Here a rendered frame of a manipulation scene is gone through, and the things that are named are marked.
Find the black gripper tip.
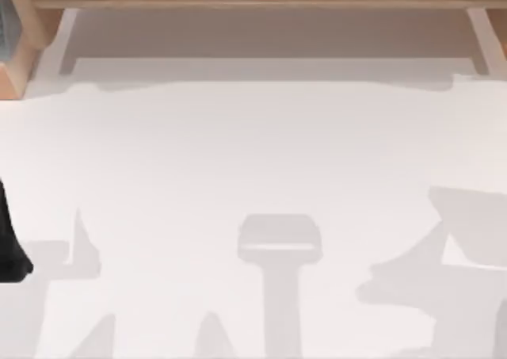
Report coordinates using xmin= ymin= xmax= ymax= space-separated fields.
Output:
xmin=0 ymin=179 xmax=34 ymax=285

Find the pale wooden drawer front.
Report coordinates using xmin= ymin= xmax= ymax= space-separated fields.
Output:
xmin=0 ymin=0 xmax=51 ymax=101

